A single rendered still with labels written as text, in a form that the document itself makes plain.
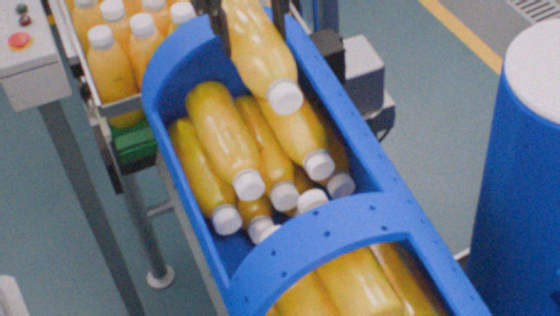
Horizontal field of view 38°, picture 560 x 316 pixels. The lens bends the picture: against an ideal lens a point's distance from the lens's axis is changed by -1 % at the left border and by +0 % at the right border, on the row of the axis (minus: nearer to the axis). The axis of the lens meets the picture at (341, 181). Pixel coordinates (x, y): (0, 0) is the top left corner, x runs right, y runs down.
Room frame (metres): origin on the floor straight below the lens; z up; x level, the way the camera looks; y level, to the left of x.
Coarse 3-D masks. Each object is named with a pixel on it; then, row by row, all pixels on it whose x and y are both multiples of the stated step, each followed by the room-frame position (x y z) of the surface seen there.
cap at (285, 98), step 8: (280, 88) 0.71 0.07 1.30; (288, 88) 0.70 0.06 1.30; (296, 88) 0.71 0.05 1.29; (272, 96) 0.70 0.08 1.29; (280, 96) 0.70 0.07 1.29; (288, 96) 0.70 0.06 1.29; (296, 96) 0.70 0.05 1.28; (272, 104) 0.69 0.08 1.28; (280, 104) 0.70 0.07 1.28; (288, 104) 0.70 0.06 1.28; (296, 104) 0.70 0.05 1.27; (280, 112) 0.69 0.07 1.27; (288, 112) 0.70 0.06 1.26
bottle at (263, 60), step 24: (240, 0) 0.86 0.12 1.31; (240, 24) 0.81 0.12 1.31; (264, 24) 0.81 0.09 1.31; (240, 48) 0.78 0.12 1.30; (264, 48) 0.76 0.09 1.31; (288, 48) 0.78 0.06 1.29; (240, 72) 0.75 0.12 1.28; (264, 72) 0.73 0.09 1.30; (288, 72) 0.73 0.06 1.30; (264, 96) 0.72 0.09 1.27
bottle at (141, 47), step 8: (152, 32) 1.08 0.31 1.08; (160, 32) 1.10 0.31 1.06; (136, 40) 1.07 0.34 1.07; (144, 40) 1.07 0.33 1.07; (152, 40) 1.07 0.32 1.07; (160, 40) 1.08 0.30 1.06; (128, 48) 1.08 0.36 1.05; (136, 48) 1.06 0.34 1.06; (144, 48) 1.06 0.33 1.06; (152, 48) 1.06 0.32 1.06; (136, 56) 1.06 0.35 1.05; (144, 56) 1.06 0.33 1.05; (136, 64) 1.06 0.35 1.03; (144, 64) 1.05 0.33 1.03; (136, 72) 1.07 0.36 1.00
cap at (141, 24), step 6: (132, 18) 1.09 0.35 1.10; (138, 18) 1.09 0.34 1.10; (144, 18) 1.09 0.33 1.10; (150, 18) 1.09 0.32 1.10; (132, 24) 1.08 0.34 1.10; (138, 24) 1.08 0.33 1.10; (144, 24) 1.08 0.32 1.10; (150, 24) 1.08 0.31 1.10; (132, 30) 1.08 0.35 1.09; (138, 30) 1.07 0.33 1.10; (144, 30) 1.07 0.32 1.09; (150, 30) 1.08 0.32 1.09
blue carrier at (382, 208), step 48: (192, 48) 0.87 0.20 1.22; (144, 96) 0.87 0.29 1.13; (336, 96) 0.79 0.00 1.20; (384, 192) 0.61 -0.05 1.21; (240, 240) 0.71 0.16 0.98; (288, 240) 0.54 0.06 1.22; (336, 240) 0.52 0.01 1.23; (384, 240) 0.54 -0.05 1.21; (432, 240) 0.55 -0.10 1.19; (240, 288) 0.51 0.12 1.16; (288, 288) 0.49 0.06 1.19; (432, 288) 0.58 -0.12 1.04
